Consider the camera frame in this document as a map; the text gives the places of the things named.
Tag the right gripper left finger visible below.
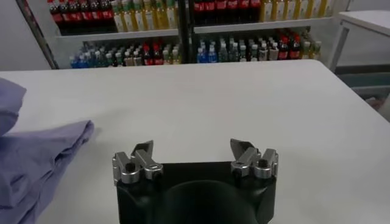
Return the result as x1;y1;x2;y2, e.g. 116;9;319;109
112;139;164;185

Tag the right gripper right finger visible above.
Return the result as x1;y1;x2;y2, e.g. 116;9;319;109
230;138;279;180

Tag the purple cartoon print t-shirt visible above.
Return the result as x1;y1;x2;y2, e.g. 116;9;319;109
0;77;95;224

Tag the small dark tea bottle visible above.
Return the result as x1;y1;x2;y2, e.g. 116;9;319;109
113;50;124;67
104;50;115;67
268;41;279;61
132;47;143;66
122;48;133;67
238;42;248;63
258;41;269;61
247;42;259;62

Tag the red cap cola bottle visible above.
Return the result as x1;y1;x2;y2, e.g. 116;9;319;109
142;44;154;66
48;0;62;34
215;0;228;25
204;0;217;26
237;0;250;24
79;0;91;33
89;0;102;32
288;35;302;60
60;0;71;33
69;0;80;33
194;0;206;27
100;0;114;32
278;35;289;61
248;0;261;23
226;0;239;24
152;43;164;66

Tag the green water bottle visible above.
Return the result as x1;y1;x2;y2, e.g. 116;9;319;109
85;50;96;68
218;42;229;63
94;48;105;68
228;41;239;63

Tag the white cooler shelf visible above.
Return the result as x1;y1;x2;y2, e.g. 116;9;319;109
55;28;181;43
193;16;335;34

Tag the white side table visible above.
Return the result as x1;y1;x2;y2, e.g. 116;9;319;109
328;10;390;72

